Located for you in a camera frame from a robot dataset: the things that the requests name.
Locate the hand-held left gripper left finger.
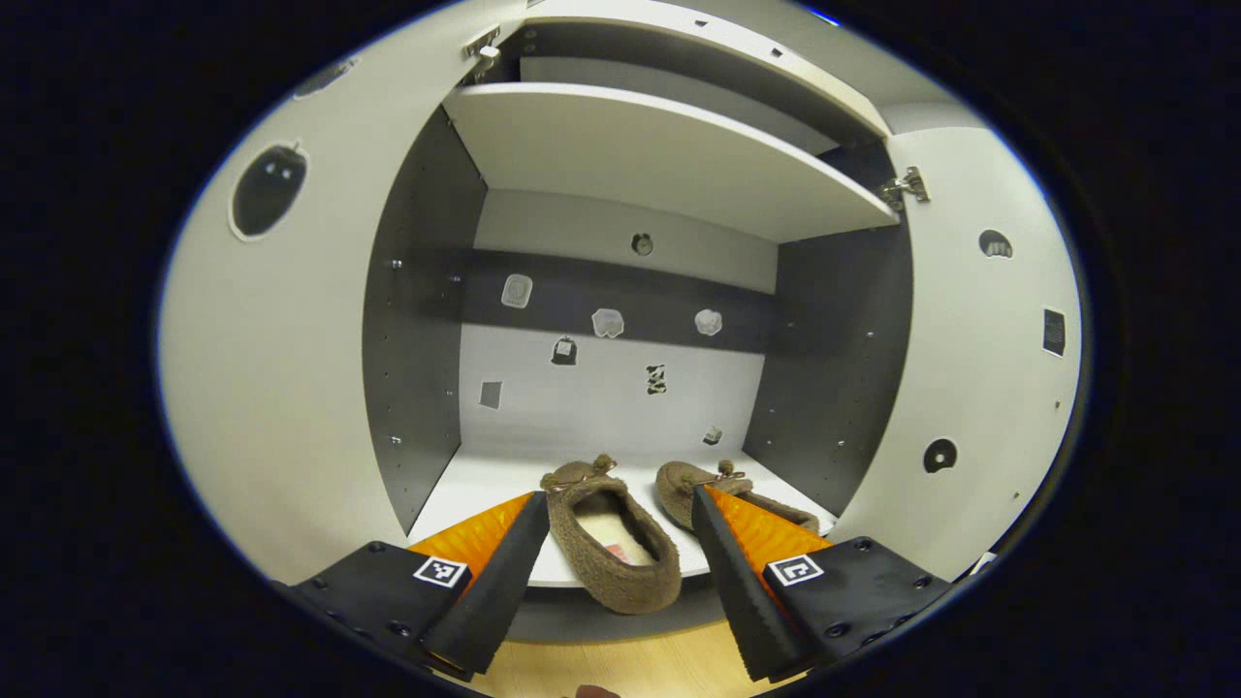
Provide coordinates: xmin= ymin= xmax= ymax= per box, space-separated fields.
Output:
xmin=276 ymin=490 xmax=552 ymax=682

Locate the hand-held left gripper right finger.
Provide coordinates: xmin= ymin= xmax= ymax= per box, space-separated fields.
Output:
xmin=690 ymin=485 xmax=961 ymax=684

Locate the brown fuzzy shoe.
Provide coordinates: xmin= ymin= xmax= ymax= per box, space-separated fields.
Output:
xmin=540 ymin=454 xmax=683 ymax=616
xmin=654 ymin=460 xmax=823 ymax=536

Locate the white shoe cabinet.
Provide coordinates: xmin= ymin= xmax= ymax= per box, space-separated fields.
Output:
xmin=361 ymin=0 xmax=917 ymax=646

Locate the white cabinet door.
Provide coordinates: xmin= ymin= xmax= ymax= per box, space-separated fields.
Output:
xmin=155 ymin=0 xmax=529 ymax=587
xmin=829 ymin=102 xmax=1085 ymax=581

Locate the white cabinet shelf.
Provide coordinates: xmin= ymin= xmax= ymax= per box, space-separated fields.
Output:
xmin=407 ymin=448 xmax=840 ymax=590
xmin=441 ymin=82 xmax=901 ymax=243

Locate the metal right door hinge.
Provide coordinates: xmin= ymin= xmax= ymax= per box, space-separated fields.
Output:
xmin=879 ymin=167 xmax=932 ymax=209

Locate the metal door hinge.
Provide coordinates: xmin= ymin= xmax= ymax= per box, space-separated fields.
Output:
xmin=463 ymin=27 xmax=503 ymax=83
xmin=879 ymin=167 xmax=932 ymax=209

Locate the metal left door hinge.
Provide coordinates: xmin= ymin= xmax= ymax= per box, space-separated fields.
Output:
xmin=463 ymin=27 xmax=503 ymax=83

